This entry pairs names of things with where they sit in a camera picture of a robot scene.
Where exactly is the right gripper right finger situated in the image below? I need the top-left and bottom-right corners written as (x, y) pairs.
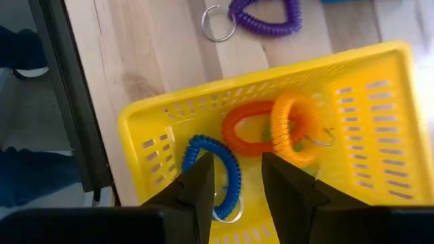
top-left (260, 151), bottom-right (370, 244)

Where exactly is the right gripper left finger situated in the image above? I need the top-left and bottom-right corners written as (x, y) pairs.
top-left (140, 151), bottom-right (216, 244)

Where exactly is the blue coil wrist keychain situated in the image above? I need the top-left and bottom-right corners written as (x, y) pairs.
top-left (181, 134), bottom-right (244, 224)

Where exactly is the person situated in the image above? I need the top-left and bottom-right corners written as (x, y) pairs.
top-left (0, 146), bottom-right (84, 209)

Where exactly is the black metal table frame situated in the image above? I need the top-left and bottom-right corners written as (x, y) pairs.
top-left (28, 0), bottom-right (121, 207)

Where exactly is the yellow plastic basket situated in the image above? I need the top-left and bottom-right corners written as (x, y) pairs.
top-left (117, 40), bottom-right (434, 244)

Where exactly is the person's shoe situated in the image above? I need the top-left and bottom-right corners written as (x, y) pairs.
top-left (0, 26), bottom-right (50, 79)

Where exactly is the orange-red coil wrist keychain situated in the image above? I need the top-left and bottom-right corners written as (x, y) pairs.
top-left (222, 100), bottom-right (296, 157)

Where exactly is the yellow coil wrist keychain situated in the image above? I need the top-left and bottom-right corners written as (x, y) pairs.
top-left (270, 93), bottom-right (336, 169)

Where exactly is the purple coil wrist keychain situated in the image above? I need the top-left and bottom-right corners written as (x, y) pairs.
top-left (201, 0), bottom-right (303, 43)

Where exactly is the blue plastic basket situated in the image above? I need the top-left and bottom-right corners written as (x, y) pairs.
top-left (320, 0), bottom-right (374, 4)

